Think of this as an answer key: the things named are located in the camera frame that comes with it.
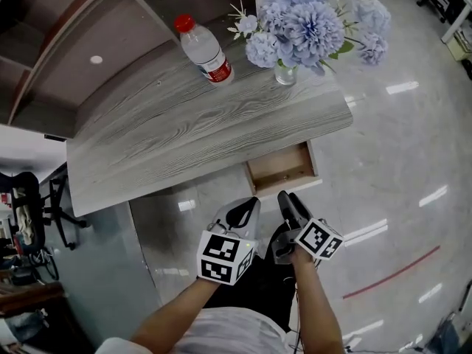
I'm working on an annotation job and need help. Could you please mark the black mesh office chair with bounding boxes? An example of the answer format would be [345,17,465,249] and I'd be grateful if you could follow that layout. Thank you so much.
[0,171,89,252]

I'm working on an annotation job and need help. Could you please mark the blue flower bunch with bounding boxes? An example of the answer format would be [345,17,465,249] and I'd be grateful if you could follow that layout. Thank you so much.
[226,0,392,77]

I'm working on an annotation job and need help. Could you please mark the white office desk row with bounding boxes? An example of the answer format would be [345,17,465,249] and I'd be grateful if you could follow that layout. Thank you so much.
[440,0,472,44]

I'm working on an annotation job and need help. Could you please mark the person's left forearm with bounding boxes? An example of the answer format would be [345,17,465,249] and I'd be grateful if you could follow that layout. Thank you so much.
[131,277,222,354]

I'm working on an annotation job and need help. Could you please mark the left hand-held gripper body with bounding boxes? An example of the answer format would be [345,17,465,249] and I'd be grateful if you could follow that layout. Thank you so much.
[196,221,258,286]

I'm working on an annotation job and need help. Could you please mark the person's black trousers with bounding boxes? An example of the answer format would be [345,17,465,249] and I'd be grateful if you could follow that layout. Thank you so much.
[204,223,296,332]

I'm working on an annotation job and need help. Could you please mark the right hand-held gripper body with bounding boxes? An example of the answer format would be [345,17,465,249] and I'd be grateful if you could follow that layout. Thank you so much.
[271,218,344,266]

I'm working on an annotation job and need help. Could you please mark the person's right forearm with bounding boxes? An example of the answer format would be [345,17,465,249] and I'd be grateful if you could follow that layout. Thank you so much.
[289,249,346,354]

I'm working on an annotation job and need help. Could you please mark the grey wooden shelf unit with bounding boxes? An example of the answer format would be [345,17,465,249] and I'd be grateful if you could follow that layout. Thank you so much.
[0,0,354,218]

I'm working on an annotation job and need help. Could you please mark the person's white shirt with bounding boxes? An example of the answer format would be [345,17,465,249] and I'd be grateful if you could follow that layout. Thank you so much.
[95,306,288,354]

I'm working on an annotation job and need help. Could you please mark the thin black cable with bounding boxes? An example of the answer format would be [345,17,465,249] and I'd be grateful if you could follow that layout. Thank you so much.
[282,275,304,354]

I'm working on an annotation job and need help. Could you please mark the pale yellow bin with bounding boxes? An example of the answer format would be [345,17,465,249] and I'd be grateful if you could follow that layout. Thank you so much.
[453,27,472,62]

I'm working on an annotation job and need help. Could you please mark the wooden drawer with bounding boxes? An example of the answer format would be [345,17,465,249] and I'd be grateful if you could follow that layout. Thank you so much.
[243,141,323,198]

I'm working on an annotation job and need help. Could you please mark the small glass vase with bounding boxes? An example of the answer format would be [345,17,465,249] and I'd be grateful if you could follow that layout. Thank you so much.
[274,60,299,86]

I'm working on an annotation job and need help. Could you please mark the red-capped water bottle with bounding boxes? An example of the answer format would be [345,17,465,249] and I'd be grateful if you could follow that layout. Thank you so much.
[173,13,235,87]

